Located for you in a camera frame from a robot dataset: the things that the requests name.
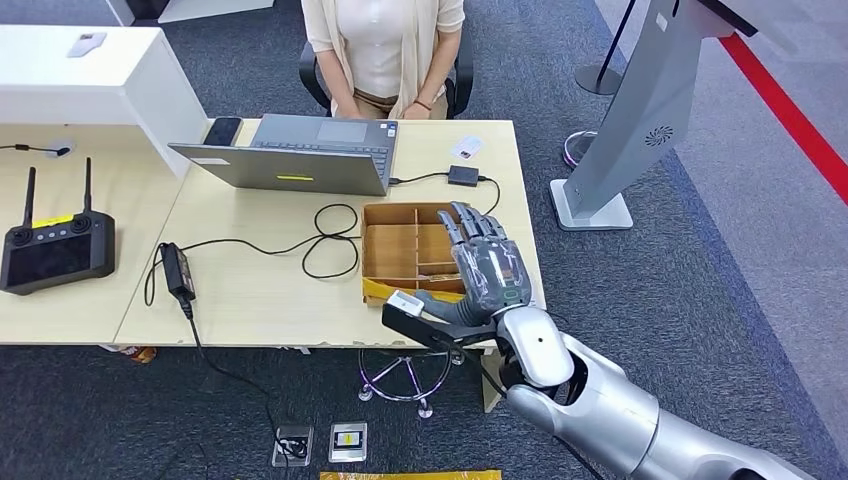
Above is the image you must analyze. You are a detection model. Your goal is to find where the orange snack wrapper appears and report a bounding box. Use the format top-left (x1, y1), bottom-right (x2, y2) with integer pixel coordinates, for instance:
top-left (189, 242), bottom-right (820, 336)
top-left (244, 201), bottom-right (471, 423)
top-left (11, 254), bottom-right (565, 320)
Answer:
top-left (117, 344), bottom-right (159, 364)

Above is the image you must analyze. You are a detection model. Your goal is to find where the black stanchion post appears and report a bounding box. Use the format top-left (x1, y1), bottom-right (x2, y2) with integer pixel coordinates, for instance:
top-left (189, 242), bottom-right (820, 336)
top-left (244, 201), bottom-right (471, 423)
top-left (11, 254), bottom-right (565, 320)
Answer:
top-left (574, 0), bottom-right (641, 97)

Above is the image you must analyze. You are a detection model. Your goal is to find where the short black laptop cable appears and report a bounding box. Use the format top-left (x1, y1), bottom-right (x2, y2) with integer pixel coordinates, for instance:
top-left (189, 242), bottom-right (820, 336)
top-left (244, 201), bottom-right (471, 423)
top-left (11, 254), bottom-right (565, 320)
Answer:
top-left (388, 172), bottom-right (450, 186)

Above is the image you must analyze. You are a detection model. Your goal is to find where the long looped black cable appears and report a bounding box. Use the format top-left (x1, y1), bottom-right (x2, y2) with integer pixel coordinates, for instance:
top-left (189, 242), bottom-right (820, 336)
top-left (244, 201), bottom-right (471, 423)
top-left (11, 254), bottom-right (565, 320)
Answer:
top-left (143, 175), bottom-right (502, 307)

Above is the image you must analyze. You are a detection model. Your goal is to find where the red barrier belt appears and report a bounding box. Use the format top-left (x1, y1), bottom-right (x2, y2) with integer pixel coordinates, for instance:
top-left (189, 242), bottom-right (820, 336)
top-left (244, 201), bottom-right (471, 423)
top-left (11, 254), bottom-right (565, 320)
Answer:
top-left (718, 33), bottom-right (848, 203)

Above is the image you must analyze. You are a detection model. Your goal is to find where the black mains cable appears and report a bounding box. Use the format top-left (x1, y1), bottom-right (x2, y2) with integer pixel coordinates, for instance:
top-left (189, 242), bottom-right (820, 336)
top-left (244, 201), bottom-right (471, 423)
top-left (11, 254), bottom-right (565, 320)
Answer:
top-left (178, 298), bottom-right (295, 458)

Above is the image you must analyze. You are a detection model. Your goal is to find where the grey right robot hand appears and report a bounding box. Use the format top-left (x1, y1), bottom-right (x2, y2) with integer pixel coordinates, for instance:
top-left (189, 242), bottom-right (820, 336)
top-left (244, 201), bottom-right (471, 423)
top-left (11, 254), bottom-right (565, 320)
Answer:
top-left (413, 201), bottom-right (535, 327)

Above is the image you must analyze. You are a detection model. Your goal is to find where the thin black plug cable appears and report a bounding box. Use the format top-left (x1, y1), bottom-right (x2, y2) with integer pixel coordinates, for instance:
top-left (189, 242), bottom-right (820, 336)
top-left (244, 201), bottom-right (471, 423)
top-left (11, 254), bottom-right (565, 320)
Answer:
top-left (0, 142), bottom-right (73, 158)

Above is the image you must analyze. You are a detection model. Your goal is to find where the black smartphone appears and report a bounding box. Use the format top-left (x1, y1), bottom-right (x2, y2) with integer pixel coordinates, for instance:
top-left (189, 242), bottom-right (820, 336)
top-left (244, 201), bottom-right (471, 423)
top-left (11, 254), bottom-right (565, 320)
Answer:
top-left (202, 116), bottom-right (244, 147)

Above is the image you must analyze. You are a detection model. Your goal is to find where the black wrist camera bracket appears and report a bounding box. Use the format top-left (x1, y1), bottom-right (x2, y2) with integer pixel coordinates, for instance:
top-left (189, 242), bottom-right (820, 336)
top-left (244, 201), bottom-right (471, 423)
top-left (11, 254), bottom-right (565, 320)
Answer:
top-left (380, 301), bottom-right (506, 357)

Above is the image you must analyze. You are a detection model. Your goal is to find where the white cabinet base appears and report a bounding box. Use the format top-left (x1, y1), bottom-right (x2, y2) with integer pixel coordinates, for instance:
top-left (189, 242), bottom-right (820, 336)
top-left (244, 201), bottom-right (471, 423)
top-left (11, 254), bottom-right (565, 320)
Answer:
top-left (105, 0), bottom-right (276, 25)

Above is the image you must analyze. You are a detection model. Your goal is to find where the cardboard divider box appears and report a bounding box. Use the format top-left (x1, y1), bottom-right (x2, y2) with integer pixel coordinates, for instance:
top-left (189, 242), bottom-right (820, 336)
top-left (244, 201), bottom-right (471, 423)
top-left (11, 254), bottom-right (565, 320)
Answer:
top-left (360, 201), bottom-right (478, 309)

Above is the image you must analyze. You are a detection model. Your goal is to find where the open floor socket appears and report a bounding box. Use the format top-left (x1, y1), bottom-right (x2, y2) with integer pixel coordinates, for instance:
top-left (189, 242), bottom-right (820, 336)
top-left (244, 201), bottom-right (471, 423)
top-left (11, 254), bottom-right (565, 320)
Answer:
top-left (271, 423), bottom-right (315, 468)

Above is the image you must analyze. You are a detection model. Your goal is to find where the white counter block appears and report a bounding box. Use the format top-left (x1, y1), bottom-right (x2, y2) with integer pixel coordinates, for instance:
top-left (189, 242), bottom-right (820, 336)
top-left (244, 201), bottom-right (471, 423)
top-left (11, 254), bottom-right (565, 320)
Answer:
top-left (0, 24), bottom-right (211, 179)

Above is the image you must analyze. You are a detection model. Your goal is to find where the small white handheld device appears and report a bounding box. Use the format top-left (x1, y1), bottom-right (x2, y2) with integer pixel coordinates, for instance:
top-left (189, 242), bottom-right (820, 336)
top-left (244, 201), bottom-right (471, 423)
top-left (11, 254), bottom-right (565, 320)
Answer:
top-left (66, 31), bottom-right (108, 59)

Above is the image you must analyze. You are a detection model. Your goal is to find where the white ID card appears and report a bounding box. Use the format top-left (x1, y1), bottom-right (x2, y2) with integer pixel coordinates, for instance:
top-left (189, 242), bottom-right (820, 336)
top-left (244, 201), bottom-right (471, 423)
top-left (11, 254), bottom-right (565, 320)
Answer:
top-left (451, 135), bottom-right (485, 161)

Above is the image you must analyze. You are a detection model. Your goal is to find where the black laptop power brick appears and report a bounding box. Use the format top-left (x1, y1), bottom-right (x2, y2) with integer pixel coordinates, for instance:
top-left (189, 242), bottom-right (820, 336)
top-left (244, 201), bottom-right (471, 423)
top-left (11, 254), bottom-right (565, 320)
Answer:
top-left (159, 242), bottom-right (197, 303)

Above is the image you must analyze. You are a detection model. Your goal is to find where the grey kiosk stand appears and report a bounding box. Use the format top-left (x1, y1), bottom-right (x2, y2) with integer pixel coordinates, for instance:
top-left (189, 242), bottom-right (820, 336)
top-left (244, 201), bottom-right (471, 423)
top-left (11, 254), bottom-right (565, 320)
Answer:
top-left (549, 0), bottom-right (760, 233)

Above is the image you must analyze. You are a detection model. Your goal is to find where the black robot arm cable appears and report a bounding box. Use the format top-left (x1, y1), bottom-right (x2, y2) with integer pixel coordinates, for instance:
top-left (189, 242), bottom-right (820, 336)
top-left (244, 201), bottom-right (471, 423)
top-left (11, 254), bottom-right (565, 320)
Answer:
top-left (460, 347), bottom-right (601, 480)

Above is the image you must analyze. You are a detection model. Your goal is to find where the chrome ring base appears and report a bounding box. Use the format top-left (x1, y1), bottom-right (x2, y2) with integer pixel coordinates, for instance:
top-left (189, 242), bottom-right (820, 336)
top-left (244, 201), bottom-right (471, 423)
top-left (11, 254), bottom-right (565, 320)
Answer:
top-left (563, 130), bottom-right (600, 171)

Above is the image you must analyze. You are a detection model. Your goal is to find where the chrome stool base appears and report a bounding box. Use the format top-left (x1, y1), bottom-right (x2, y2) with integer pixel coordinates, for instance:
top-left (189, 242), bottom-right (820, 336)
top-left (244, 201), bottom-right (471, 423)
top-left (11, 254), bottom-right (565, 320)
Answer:
top-left (358, 349), bottom-right (467, 421)

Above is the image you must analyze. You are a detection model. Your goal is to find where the black antenna remote controller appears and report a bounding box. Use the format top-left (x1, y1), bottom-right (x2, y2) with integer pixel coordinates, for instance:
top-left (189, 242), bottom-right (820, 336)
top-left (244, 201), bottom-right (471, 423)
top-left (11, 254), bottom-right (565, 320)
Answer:
top-left (0, 157), bottom-right (117, 297)

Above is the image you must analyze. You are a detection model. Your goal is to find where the closed floor socket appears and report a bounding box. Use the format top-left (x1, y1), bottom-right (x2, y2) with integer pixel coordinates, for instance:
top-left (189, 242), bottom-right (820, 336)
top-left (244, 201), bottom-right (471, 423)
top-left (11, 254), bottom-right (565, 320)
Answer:
top-left (327, 421), bottom-right (369, 464)

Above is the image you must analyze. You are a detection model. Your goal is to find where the grey laptop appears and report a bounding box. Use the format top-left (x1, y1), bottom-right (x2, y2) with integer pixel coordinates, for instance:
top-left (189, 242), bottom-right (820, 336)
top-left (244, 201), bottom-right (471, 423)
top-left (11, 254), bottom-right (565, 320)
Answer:
top-left (167, 113), bottom-right (400, 197)

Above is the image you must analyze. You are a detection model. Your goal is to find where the black office chair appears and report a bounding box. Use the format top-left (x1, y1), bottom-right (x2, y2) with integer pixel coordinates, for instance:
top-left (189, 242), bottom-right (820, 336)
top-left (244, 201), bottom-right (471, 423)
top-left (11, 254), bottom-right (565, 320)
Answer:
top-left (298, 26), bottom-right (476, 121)

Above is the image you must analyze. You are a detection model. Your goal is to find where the person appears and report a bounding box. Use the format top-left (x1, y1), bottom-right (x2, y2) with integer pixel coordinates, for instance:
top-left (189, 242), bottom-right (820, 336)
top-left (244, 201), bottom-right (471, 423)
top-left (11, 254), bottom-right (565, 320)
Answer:
top-left (299, 0), bottom-right (466, 122)

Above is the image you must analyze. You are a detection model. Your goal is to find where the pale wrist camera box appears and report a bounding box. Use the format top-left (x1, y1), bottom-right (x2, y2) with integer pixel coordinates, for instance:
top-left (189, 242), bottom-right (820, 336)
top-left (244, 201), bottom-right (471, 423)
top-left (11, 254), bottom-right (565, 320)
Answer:
top-left (386, 289), bottom-right (426, 319)

